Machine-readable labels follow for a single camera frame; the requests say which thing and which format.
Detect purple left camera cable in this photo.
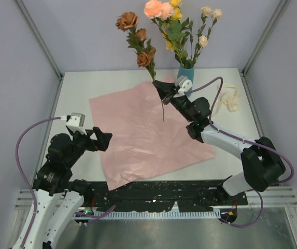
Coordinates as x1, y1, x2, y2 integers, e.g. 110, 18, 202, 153
16, 117, 67, 248

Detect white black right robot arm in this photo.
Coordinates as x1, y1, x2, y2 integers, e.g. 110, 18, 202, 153
153, 76, 286, 204

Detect pink peony stem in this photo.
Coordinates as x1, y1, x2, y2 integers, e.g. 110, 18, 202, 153
144, 1, 190, 66

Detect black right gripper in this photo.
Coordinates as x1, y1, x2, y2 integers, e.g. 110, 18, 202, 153
152, 80, 194, 123

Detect teal ceramic vase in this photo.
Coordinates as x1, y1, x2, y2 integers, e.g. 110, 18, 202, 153
175, 65, 194, 97

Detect purple wrapping paper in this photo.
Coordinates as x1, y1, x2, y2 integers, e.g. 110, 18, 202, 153
90, 81, 216, 190

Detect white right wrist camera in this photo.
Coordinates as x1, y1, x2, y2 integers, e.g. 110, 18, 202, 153
175, 76, 193, 96

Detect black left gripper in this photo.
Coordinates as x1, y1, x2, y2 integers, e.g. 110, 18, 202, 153
66, 126, 112, 167

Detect cream printed ribbon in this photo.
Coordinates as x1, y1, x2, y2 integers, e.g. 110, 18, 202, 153
213, 84, 242, 117

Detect yellow rose stem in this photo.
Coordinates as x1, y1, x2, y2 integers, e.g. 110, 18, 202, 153
160, 1, 193, 69

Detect right aluminium frame post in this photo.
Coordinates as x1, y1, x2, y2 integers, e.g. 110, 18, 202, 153
240, 0, 290, 77

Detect left aluminium frame post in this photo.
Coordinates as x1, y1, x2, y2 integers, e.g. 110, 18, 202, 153
15, 0, 65, 81

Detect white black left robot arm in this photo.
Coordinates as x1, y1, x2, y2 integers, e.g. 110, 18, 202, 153
13, 127, 112, 248

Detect white slotted cable duct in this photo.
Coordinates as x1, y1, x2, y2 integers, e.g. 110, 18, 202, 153
74, 210, 221, 220

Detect brown rose stem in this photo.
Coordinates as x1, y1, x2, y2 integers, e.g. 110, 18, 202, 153
115, 11, 166, 122

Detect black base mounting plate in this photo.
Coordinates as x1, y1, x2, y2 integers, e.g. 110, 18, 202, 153
82, 180, 248, 213

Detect aluminium frame post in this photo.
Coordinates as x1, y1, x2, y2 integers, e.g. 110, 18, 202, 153
240, 0, 290, 77
15, 0, 65, 81

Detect cream rose stem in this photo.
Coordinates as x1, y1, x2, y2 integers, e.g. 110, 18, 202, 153
188, 6, 223, 68

